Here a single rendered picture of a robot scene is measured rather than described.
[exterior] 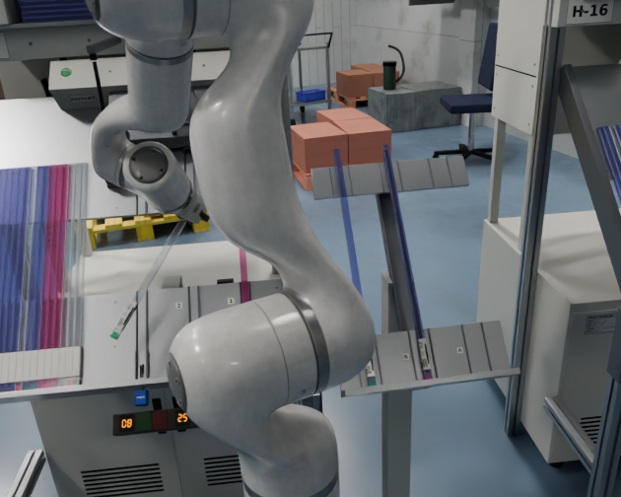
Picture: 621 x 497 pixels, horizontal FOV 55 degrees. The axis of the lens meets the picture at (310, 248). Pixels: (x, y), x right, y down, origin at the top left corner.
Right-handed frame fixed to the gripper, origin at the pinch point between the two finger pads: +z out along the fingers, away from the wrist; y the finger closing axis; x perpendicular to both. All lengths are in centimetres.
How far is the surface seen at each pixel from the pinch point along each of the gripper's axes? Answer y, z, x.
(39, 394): 9.0, -0.8, 45.1
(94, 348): 5.0, 3.1, 33.3
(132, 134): 21.1, 5.8, -11.7
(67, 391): 4.4, -0.7, 42.3
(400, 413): -61, 26, 19
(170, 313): -5.3, 4.8, 20.2
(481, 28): -56, 417, -351
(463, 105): -65, 316, -214
